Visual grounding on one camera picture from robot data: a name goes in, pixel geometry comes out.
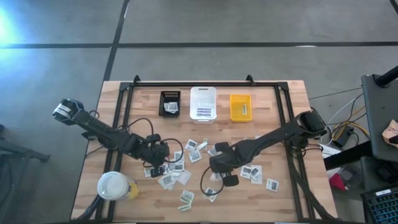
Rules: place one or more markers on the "yellow plastic basket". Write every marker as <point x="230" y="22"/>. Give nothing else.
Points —
<point x="237" y="107"/>

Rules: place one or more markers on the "white plastic bin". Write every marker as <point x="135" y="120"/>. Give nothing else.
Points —
<point x="203" y="99"/>

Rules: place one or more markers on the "black power supply box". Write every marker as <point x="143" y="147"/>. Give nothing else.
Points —
<point x="342" y="137"/>

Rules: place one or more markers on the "red object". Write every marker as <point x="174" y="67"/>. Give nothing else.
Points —
<point x="337" y="182"/>

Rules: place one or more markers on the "BZK towelette packet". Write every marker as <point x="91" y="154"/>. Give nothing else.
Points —
<point x="179" y="166"/>
<point x="190" y="145"/>
<point x="167" y="180"/>
<point x="211" y="193"/>

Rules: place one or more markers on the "black pole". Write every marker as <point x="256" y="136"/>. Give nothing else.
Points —
<point x="387" y="77"/>

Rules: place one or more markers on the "torn white text-printed packet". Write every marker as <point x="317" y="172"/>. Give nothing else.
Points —
<point x="212" y="151"/>

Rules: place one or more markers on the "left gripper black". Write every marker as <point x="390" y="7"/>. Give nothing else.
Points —
<point x="157" y="153"/>

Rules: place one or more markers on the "black floor stand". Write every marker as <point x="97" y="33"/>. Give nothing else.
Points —
<point x="31" y="153"/>

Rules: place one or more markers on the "white paper box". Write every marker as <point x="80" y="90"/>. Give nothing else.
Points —
<point x="329" y="151"/>

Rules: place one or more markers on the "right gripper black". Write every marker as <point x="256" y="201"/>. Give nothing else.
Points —
<point x="222" y="162"/>

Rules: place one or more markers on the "black keyboard blue keys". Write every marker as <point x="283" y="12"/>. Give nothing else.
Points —
<point x="381" y="207"/>

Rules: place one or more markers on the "white-lidded yellow wipes canister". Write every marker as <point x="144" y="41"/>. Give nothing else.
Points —
<point x="113" y="185"/>

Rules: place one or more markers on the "brown cardboard piece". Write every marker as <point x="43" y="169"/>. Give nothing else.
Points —
<point x="390" y="133"/>

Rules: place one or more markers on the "black plastic basket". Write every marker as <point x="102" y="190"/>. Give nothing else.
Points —
<point x="169" y="95"/>

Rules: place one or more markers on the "white printed towelette packet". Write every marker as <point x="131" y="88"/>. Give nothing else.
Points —
<point x="173" y="106"/>
<point x="166" y="107"/>
<point x="178" y="155"/>
<point x="147" y="172"/>
<point x="246" y="172"/>
<point x="272" y="184"/>
<point x="257" y="174"/>

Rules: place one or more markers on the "grey side table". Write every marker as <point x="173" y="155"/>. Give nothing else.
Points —
<point x="381" y="118"/>

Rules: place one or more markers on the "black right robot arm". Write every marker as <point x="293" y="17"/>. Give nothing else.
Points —
<point x="273" y="137"/>

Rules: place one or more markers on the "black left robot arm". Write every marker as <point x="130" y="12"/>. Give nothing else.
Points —
<point x="102" y="132"/>

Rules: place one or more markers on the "white narrow bandage packet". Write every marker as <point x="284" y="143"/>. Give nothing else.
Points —
<point x="215" y="177"/>

